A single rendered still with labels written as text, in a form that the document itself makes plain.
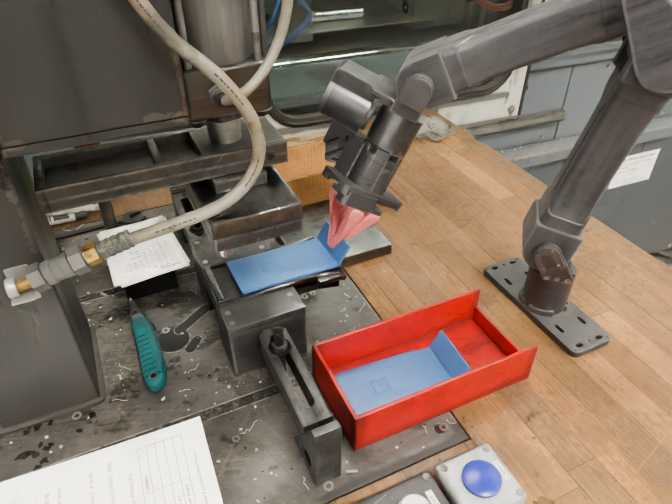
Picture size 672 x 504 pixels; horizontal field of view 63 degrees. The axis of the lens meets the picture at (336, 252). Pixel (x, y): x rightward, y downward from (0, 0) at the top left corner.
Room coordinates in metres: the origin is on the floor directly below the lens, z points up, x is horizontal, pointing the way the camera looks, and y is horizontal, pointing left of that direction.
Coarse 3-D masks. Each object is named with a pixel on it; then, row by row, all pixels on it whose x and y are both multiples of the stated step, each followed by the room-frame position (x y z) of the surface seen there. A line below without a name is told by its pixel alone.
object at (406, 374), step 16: (416, 352) 0.49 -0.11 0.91; (432, 352) 0.49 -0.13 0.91; (448, 352) 0.48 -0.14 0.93; (368, 368) 0.47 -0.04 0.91; (384, 368) 0.47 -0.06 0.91; (400, 368) 0.47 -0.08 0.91; (416, 368) 0.47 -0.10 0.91; (432, 368) 0.47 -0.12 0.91; (448, 368) 0.46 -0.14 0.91; (464, 368) 0.45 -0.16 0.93; (352, 384) 0.44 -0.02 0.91; (368, 384) 0.44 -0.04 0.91; (400, 384) 0.44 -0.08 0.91; (416, 384) 0.44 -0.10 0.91; (432, 384) 0.44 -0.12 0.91; (352, 400) 0.42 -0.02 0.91; (368, 400) 0.42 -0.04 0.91; (384, 400) 0.42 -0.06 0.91
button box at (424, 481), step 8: (424, 472) 0.31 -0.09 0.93; (408, 480) 0.30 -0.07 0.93; (416, 480) 0.30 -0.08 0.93; (424, 480) 0.30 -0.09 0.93; (432, 480) 0.30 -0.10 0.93; (392, 488) 0.29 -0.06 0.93; (400, 488) 0.29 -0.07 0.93; (408, 488) 0.29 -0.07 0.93; (416, 488) 0.29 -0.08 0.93; (424, 488) 0.29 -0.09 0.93; (432, 488) 0.29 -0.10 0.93; (376, 496) 0.29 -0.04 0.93; (384, 496) 0.29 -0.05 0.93; (392, 496) 0.29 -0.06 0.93; (400, 496) 0.29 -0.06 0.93; (424, 496) 0.29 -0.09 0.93; (432, 496) 0.28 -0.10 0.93; (440, 496) 0.29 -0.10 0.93
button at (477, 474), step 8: (472, 464) 0.32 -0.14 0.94; (480, 464) 0.32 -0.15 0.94; (488, 464) 0.32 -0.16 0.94; (464, 472) 0.31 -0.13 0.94; (472, 472) 0.31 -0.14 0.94; (480, 472) 0.31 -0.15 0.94; (488, 472) 0.31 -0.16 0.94; (496, 472) 0.31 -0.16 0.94; (464, 480) 0.30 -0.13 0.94; (472, 480) 0.30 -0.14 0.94; (480, 480) 0.30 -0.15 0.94; (488, 480) 0.30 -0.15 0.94; (496, 480) 0.30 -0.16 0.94; (472, 488) 0.29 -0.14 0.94; (480, 488) 0.29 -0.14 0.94; (488, 488) 0.29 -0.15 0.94; (496, 488) 0.29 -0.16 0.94; (480, 496) 0.28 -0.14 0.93; (488, 496) 0.28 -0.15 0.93
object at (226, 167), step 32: (192, 128) 0.59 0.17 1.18; (224, 128) 0.55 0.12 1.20; (32, 160) 0.52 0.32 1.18; (64, 160) 0.53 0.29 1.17; (96, 160) 0.54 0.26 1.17; (128, 160) 0.54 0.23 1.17; (160, 160) 0.52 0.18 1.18; (192, 160) 0.52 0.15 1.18; (224, 160) 0.53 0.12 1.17; (64, 192) 0.46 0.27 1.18; (96, 192) 0.47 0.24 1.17; (128, 192) 0.49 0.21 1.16; (192, 192) 0.53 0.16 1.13; (224, 192) 0.52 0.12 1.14; (256, 192) 0.52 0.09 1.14; (288, 192) 0.52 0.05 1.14; (224, 224) 0.46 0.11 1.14; (256, 224) 0.48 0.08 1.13; (288, 224) 0.49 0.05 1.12; (224, 256) 0.48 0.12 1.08
